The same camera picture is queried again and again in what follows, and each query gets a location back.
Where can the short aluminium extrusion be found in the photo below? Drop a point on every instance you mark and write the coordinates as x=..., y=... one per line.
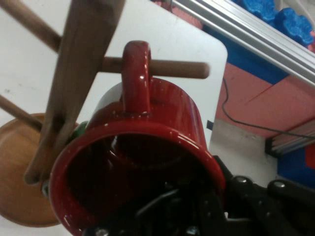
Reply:
x=290, y=142

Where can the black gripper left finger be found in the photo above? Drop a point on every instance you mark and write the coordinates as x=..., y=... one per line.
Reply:
x=172, y=214

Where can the wide aluminium rail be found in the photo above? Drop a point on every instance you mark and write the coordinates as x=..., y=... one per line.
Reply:
x=246, y=27

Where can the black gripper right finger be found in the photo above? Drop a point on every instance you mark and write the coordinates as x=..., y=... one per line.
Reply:
x=258, y=211

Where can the blue floor mat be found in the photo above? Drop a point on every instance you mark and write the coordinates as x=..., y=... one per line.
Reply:
x=246, y=59

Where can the red enamel mug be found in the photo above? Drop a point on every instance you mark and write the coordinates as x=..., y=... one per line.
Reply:
x=160, y=110

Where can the orange red floor mat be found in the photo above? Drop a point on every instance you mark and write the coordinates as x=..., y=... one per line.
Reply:
x=265, y=105

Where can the brown wooden mug tree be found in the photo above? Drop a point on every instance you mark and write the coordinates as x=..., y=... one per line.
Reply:
x=81, y=61

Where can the blue foam block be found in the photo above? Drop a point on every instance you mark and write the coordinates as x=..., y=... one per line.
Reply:
x=295, y=27
x=258, y=9

